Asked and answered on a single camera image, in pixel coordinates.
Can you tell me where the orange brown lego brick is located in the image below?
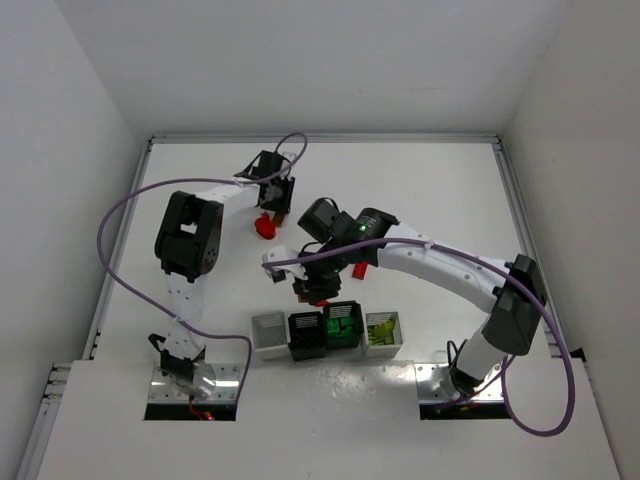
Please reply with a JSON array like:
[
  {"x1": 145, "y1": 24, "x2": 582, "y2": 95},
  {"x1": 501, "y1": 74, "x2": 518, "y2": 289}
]
[{"x1": 273, "y1": 213, "x2": 287, "y2": 228}]

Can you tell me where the green upside-down lego brick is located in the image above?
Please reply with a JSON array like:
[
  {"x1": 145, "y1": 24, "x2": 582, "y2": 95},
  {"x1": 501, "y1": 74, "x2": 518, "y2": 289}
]
[{"x1": 327, "y1": 319, "x2": 341, "y2": 338}]

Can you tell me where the lime square lego brick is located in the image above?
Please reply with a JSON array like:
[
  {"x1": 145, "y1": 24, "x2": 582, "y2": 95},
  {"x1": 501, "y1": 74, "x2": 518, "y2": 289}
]
[{"x1": 367, "y1": 320, "x2": 396, "y2": 346}]

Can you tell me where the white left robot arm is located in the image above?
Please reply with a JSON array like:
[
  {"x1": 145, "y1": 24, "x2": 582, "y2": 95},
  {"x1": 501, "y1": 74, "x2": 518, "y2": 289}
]
[{"x1": 149, "y1": 150, "x2": 295, "y2": 386}]

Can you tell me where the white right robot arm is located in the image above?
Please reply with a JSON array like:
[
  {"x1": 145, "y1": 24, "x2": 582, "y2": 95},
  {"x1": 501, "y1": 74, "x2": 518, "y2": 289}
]
[{"x1": 294, "y1": 198, "x2": 547, "y2": 397}]

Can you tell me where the red round lego piece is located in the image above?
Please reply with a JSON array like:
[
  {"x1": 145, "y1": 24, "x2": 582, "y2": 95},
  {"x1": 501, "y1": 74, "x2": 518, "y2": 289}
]
[{"x1": 254, "y1": 212, "x2": 277, "y2": 240}]

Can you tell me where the red rectangular lego brick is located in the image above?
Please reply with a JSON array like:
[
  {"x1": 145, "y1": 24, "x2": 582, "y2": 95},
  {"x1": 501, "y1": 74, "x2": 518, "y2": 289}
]
[{"x1": 352, "y1": 262, "x2": 368, "y2": 280}]

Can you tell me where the black bin right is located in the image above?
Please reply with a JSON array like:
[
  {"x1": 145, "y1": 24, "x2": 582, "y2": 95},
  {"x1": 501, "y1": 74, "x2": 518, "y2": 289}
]
[{"x1": 323, "y1": 301, "x2": 364, "y2": 350}]

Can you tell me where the black bin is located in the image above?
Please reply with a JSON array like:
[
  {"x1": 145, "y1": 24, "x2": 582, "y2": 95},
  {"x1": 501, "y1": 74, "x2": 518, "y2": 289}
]
[
  {"x1": 323, "y1": 301, "x2": 364, "y2": 350},
  {"x1": 288, "y1": 311, "x2": 327, "y2": 362}
]

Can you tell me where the black bin left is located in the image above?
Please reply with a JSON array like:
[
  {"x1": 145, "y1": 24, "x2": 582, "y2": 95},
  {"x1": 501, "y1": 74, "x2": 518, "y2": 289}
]
[{"x1": 288, "y1": 311, "x2": 327, "y2": 362}]

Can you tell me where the white bin far left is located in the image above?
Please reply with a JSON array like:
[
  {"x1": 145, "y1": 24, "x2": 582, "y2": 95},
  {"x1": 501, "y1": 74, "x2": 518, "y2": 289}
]
[{"x1": 251, "y1": 311, "x2": 290, "y2": 361}]

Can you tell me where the white bin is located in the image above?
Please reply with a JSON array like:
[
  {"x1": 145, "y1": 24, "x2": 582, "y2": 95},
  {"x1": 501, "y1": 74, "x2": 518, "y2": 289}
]
[
  {"x1": 364, "y1": 311, "x2": 404, "y2": 359},
  {"x1": 251, "y1": 311, "x2": 290, "y2": 361}
]

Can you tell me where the white bin far right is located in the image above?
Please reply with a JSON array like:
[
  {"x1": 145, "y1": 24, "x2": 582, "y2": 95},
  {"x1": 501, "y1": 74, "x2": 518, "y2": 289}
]
[{"x1": 364, "y1": 311, "x2": 404, "y2": 359}]

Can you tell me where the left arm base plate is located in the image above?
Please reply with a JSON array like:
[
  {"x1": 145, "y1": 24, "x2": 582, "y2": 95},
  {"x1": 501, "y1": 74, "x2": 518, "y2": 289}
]
[{"x1": 148, "y1": 363, "x2": 244, "y2": 404}]

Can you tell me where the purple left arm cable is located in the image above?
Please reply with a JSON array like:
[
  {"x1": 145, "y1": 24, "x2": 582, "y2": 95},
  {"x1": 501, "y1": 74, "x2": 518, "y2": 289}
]
[{"x1": 96, "y1": 132, "x2": 309, "y2": 401}]

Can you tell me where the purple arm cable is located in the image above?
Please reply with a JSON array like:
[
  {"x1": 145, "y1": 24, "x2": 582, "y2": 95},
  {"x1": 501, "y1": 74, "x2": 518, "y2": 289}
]
[
  {"x1": 261, "y1": 237, "x2": 577, "y2": 437},
  {"x1": 96, "y1": 132, "x2": 309, "y2": 401}
]

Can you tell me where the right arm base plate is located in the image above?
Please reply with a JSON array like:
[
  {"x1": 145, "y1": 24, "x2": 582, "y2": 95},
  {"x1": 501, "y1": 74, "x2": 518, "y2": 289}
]
[{"x1": 414, "y1": 363, "x2": 504, "y2": 406}]

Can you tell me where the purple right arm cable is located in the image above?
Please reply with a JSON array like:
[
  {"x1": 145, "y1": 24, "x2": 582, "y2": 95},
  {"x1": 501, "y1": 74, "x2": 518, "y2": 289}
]
[{"x1": 261, "y1": 237, "x2": 577, "y2": 437}]

